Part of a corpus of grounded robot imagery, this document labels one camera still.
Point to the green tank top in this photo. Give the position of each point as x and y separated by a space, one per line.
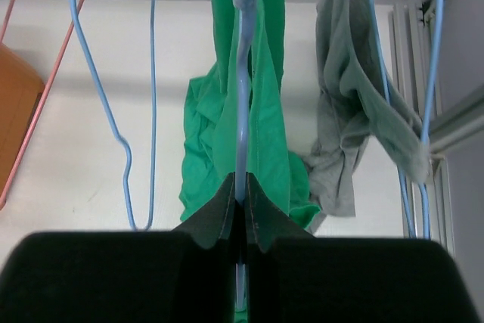
210 118

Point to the grey tank top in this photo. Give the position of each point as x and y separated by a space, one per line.
352 107

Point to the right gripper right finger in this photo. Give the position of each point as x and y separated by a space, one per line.
296 277

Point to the orange plastic basket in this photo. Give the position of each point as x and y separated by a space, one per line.
21 89

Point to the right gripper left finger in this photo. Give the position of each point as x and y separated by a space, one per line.
182 275

